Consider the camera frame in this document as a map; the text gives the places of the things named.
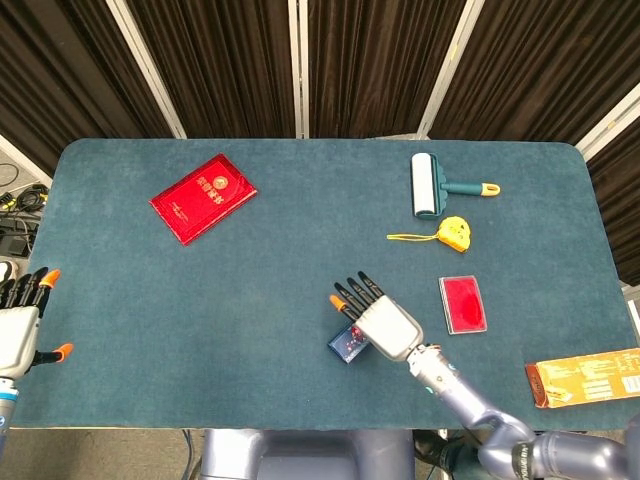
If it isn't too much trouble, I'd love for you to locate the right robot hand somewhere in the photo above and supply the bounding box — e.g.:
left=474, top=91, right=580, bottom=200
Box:
left=329, top=271, right=425, bottom=362

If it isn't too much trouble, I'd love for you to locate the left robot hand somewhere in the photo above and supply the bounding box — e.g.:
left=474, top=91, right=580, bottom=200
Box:
left=0, top=268, right=75, bottom=381

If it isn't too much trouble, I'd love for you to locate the blue glasses case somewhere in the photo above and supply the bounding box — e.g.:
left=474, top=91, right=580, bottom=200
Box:
left=327, top=323, right=371, bottom=365

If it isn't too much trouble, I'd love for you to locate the black power adapter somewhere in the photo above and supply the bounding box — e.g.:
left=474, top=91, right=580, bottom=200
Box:
left=0, top=234, right=31, bottom=259

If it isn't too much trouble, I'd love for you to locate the yellow tape measure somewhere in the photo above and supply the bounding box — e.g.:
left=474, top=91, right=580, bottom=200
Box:
left=386, top=215, right=472, bottom=255

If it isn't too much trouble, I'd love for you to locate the blue felt table cover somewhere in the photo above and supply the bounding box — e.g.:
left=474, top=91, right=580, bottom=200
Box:
left=9, top=138, right=634, bottom=431

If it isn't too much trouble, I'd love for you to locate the teal lint roller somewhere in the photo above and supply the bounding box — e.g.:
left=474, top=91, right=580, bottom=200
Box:
left=410, top=152, right=501, bottom=220

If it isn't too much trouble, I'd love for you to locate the grey robot torso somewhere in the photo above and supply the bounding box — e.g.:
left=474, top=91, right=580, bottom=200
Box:
left=199, top=428, right=416, bottom=480

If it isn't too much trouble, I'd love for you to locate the orange cardboard box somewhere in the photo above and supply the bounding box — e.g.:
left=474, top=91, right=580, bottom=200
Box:
left=524, top=348, right=640, bottom=410

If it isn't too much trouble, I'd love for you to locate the red certificate book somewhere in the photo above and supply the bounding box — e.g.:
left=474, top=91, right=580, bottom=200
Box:
left=148, top=153, right=259, bottom=246

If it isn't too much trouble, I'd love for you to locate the dark brown curtain panel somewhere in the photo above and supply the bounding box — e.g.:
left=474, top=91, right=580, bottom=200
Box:
left=307, top=0, right=467, bottom=140
left=127, top=0, right=301, bottom=140
left=432, top=0, right=640, bottom=146
left=0, top=0, right=174, bottom=176
left=584, top=117, right=640, bottom=287

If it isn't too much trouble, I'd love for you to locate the black floor cable bundle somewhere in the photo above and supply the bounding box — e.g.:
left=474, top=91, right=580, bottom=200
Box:
left=0, top=162, right=51, bottom=221

